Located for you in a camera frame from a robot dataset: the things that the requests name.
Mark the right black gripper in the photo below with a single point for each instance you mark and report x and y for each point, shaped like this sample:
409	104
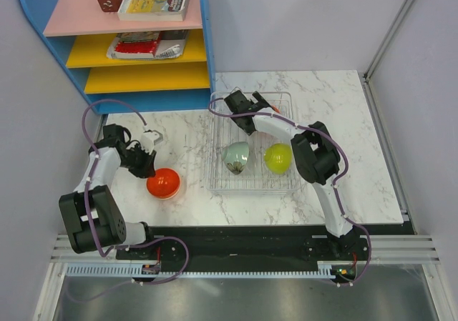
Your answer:
261	99

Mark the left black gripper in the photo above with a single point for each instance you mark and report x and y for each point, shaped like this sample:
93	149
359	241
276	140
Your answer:
147	169

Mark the orange bowl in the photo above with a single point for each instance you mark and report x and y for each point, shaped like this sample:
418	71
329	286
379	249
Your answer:
274	109
165	184

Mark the yellow-green bowl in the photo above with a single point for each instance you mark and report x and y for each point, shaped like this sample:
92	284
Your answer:
278	158

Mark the pale green ceramic bowl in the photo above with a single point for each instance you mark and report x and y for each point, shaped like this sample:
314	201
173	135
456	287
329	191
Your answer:
235	157

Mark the white wire dish rack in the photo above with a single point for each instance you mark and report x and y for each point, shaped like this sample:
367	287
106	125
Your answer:
256	178

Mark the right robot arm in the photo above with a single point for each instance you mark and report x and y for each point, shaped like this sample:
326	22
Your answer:
319	160

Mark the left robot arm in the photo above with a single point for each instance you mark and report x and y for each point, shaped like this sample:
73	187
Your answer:
92	219

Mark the blue shelf unit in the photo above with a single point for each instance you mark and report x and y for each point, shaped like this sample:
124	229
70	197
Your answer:
78	34

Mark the red edged book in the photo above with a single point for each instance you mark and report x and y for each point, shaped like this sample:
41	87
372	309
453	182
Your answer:
137	42

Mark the yellow cover book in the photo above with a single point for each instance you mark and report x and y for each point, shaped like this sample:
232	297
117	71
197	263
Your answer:
153	10

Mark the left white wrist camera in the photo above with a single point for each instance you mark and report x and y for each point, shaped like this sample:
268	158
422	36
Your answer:
149	139

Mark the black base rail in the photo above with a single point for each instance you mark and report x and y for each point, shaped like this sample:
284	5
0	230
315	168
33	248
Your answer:
274	248

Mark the white slotted cable duct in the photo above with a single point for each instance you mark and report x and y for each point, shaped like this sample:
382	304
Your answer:
138	271

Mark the aluminium corner post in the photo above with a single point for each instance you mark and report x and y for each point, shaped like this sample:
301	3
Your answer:
390	35

